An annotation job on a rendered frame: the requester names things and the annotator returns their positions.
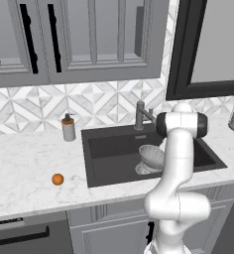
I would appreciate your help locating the orange tangerine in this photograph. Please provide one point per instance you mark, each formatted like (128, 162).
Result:
(57, 179)

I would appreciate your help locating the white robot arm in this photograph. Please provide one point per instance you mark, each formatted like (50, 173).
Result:
(176, 155)

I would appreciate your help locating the grey base cupboard door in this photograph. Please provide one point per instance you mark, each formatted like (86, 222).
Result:
(218, 215)
(112, 236)

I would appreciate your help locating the grey wall cupboard door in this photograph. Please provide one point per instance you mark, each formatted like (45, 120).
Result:
(10, 39)
(105, 36)

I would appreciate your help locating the grey sink faucet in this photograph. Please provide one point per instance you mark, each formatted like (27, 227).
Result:
(140, 115)

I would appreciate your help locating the white colander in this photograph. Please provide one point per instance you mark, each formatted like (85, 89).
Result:
(151, 155)

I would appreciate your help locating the grey soap dispenser orange collar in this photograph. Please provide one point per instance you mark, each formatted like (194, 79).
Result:
(68, 130)

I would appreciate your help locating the dark grey sink basin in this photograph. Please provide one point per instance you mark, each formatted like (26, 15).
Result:
(115, 155)

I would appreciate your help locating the dark grey dishwasher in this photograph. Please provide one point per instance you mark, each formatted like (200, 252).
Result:
(29, 241)

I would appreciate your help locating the black window frame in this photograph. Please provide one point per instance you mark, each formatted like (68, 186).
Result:
(180, 49)

